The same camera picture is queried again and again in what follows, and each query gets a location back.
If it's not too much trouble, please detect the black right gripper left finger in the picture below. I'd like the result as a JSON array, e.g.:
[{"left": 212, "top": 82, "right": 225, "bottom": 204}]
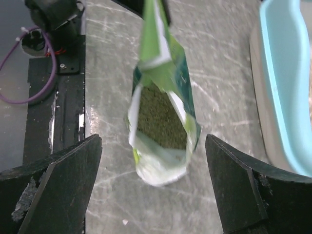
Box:
[{"left": 0, "top": 134, "right": 102, "bottom": 234}]

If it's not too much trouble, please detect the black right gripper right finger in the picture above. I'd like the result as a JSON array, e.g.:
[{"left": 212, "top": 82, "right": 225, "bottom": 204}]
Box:
[{"left": 205, "top": 134, "right": 312, "bottom": 234}]

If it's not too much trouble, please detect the green litter bag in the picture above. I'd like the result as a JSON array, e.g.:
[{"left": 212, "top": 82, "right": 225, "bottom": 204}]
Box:
[{"left": 125, "top": 0, "right": 201, "bottom": 187}]

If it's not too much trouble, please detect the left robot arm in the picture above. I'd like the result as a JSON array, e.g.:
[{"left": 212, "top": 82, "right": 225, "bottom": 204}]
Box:
[{"left": 24, "top": 0, "right": 85, "bottom": 47}]

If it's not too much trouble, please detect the litter inside green bag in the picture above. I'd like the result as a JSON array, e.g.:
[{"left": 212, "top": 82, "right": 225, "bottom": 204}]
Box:
[{"left": 137, "top": 83, "right": 187, "bottom": 150}]

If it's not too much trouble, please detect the teal and white litter box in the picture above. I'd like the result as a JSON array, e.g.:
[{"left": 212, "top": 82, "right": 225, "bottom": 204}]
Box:
[{"left": 249, "top": 0, "right": 312, "bottom": 176}]

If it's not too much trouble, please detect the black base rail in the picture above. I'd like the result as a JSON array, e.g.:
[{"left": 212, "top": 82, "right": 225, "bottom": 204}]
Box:
[{"left": 23, "top": 35, "right": 86, "bottom": 164}]

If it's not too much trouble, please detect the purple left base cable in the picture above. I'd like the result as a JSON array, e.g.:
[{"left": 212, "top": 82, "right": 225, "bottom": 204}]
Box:
[{"left": 0, "top": 26, "right": 58, "bottom": 105}]

